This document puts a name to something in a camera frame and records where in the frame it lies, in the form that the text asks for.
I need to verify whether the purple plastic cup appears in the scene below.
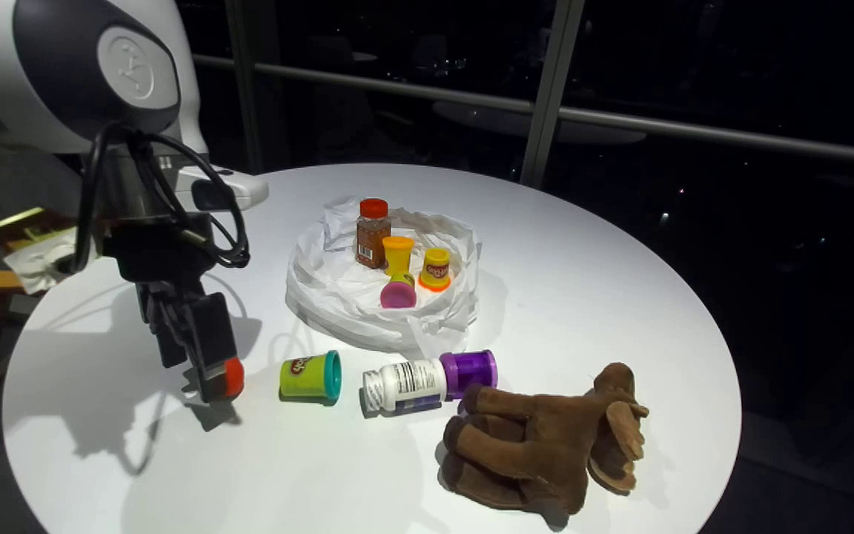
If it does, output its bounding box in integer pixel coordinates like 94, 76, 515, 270
435, 347, 500, 401

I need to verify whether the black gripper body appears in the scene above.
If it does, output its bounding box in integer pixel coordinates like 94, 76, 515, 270
110, 210, 220, 300

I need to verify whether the dough can amber lid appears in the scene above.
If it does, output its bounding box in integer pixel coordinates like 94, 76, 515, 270
380, 235, 418, 282

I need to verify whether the brown spice jar red lid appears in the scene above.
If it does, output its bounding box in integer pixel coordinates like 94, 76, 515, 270
351, 195, 393, 270

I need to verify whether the green dough can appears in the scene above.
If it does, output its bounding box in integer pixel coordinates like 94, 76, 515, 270
276, 347, 343, 410

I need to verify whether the brown plush toy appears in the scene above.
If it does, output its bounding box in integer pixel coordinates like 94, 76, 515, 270
435, 358, 652, 534

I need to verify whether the white pill bottle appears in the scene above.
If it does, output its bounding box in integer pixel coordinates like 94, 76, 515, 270
354, 355, 448, 422

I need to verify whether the grey window post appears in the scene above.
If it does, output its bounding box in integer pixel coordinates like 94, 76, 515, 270
515, 0, 589, 190

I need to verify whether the grey window rail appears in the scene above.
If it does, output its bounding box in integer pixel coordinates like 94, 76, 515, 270
191, 54, 854, 171

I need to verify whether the clear plastic bowl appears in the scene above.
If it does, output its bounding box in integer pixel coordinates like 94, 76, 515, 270
280, 192, 480, 361

